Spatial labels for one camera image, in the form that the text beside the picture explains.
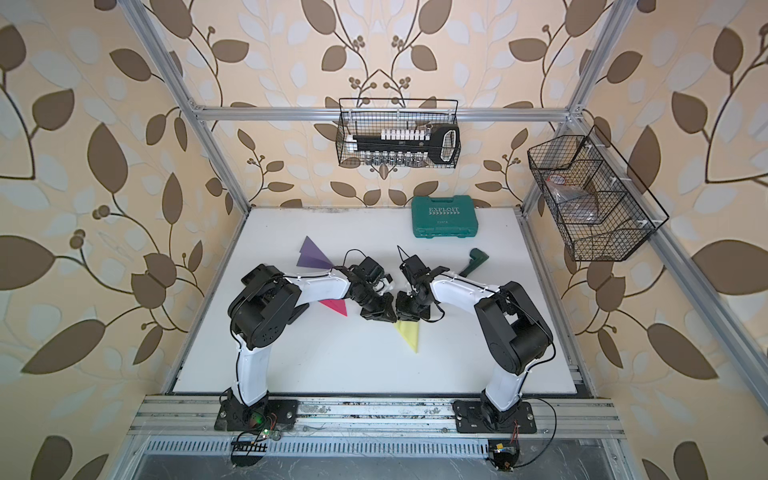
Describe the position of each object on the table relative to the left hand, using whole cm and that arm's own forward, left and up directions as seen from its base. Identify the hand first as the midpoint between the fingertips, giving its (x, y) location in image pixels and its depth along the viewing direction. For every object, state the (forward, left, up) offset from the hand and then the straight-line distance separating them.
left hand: (395, 315), depth 90 cm
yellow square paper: (-5, -5, 0) cm, 7 cm away
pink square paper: (+3, +18, +1) cm, 18 cm away
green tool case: (+38, -18, +3) cm, 43 cm away
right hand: (0, -1, -1) cm, 1 cm away
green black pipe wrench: (+19, -27, 0) cm, 33 cm away
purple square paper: (+22, +30, -1) cm, 37 cm away
